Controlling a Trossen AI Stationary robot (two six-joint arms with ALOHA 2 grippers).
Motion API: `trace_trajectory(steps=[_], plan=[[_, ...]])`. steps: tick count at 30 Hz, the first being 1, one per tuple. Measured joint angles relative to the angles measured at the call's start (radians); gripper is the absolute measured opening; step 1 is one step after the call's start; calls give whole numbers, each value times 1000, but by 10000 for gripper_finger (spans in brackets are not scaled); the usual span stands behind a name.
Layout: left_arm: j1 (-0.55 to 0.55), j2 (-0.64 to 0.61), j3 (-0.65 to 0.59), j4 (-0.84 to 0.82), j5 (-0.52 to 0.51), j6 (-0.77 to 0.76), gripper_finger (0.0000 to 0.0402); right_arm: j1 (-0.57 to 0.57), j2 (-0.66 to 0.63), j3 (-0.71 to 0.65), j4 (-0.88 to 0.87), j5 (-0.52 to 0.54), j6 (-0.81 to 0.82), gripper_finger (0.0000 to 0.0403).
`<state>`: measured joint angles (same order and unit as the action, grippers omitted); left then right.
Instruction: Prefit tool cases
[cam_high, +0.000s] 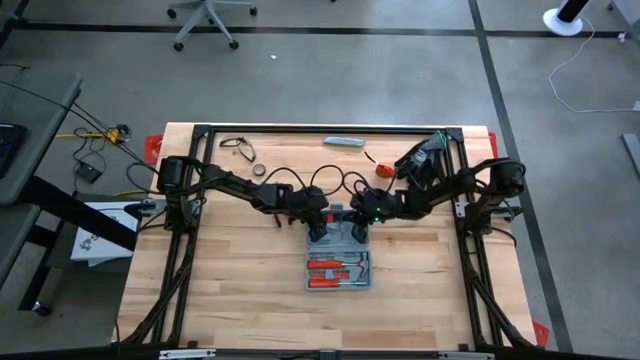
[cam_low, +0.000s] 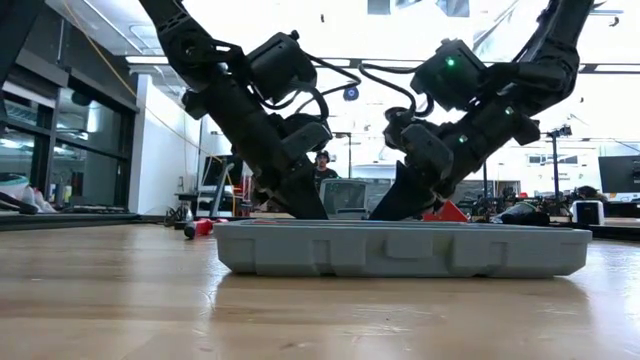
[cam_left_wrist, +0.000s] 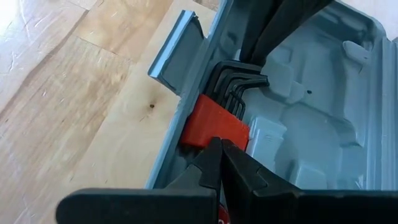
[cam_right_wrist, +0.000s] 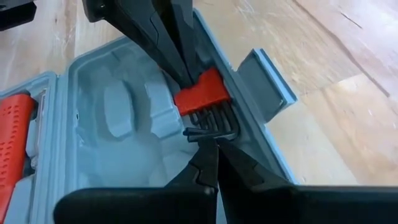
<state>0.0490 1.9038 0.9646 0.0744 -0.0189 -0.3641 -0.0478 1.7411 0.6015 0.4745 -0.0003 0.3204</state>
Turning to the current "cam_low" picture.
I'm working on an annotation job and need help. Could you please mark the black aluminium table frame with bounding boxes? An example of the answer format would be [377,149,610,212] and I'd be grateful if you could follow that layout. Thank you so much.
[0,212,640,242]

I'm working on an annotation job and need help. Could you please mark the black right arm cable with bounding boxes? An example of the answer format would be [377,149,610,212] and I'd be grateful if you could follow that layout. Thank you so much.
[358,63,435,119]

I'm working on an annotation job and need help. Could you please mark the grey framed monitor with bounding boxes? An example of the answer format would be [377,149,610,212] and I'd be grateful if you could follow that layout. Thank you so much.
[319,177,372,220]

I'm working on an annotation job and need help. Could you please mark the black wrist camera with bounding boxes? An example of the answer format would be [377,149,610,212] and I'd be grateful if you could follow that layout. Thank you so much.
[383,107,436,151]
[279,113,334,161]

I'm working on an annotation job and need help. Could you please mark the red black handled pliers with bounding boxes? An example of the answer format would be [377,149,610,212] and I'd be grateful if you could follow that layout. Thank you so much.
[183,217,230,240]

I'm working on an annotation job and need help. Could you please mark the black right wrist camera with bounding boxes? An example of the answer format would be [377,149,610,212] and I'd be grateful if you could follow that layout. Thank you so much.
[383,107,436,151]

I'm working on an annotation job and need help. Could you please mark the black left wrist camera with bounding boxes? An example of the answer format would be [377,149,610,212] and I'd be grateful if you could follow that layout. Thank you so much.
[279,113,334,161]

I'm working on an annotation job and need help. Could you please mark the white teal bundle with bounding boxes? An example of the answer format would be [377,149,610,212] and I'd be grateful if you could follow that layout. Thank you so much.
[0,172,57,216]

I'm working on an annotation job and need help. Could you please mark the black framed glass partition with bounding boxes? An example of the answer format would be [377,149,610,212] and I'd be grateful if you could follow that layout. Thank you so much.
[0,9,140,214]

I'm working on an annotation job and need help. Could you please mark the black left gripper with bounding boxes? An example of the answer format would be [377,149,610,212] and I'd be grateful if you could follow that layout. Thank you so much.
[199,79,330,220]

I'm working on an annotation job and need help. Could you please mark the black cable bundle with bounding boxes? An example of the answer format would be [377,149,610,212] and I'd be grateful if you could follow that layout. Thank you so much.
[163,202,195,225]

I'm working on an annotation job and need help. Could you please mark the red triangular tool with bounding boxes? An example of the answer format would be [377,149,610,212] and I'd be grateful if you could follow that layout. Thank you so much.
[422,199,471,224]

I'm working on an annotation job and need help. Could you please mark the small side table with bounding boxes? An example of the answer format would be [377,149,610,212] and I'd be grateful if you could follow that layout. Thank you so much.
[173,191,204,217]

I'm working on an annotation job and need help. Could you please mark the white box device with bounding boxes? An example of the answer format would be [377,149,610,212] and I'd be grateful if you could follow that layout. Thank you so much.
[570,199,606,226]

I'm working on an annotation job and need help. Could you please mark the person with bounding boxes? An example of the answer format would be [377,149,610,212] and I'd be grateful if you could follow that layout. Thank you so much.
[312,149,341,194]
[573,184,609,202]

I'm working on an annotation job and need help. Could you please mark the black background stand frame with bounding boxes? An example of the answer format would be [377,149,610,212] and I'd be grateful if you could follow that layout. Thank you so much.
[481,124,575,216]
[332,131,353,179]

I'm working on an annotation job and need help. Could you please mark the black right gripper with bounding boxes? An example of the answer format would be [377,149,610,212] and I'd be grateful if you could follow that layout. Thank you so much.
[369,104,521,221]

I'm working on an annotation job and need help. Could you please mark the red background equipment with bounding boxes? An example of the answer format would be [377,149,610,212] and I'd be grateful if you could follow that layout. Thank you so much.
[231,173,261,217]

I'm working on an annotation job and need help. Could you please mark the black overhead rig beam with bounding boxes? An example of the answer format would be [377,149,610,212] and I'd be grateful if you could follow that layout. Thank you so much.
[309,56,640,75]

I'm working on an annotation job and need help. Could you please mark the grey plastic tool case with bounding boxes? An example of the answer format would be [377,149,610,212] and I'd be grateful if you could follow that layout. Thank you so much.
[213,218,594,279]

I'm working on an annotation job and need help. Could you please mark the black monitor on stand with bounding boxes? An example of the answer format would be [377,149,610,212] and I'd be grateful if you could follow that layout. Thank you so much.
[201,153,247,217]

